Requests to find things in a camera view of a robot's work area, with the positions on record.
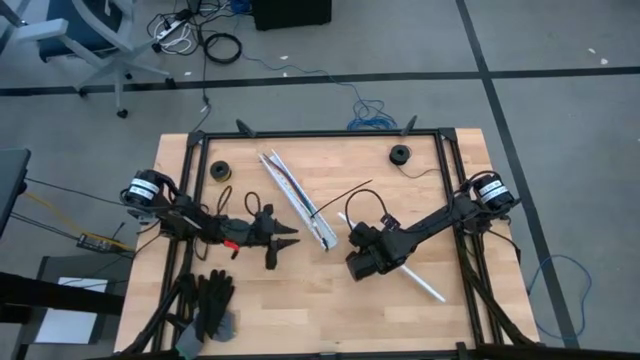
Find black zip tie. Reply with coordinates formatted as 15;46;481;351
309;178;375;220

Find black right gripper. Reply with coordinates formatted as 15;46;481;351
344;222;407;283

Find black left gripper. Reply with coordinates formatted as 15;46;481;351
246;202;301;272

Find looped blue floor cable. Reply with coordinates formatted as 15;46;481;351
526;253;594;343

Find dark side desk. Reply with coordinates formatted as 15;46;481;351
0;147;33;242

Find black aluminium table frame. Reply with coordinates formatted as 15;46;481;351
113;117;542;360

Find white duct cover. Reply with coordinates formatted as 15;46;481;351
336;211;448;305

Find white power strip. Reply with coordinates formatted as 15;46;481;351
152;11;195;45

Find white slotted cable duct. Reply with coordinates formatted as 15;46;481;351
257;148;340;253

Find black wire spool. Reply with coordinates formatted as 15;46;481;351
388;143;442;180

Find coiled black floor cable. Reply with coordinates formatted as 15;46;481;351
203;31;244;66

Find thin yellow floor cable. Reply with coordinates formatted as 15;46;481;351
23;191;137;252

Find black box on floor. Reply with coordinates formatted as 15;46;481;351
249;0;334;33

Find grey green glove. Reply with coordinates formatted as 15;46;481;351
174;308;239;360

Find tangled blue network cable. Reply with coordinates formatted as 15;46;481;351
238;51;399;132

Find white blue office chair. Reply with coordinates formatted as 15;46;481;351
0;0;177;120

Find white paper sheet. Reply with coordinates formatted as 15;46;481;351
33;275;109;346

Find small black electronics box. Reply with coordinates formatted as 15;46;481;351
75;233;115;254

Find black glove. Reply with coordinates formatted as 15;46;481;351
174;268;237;344

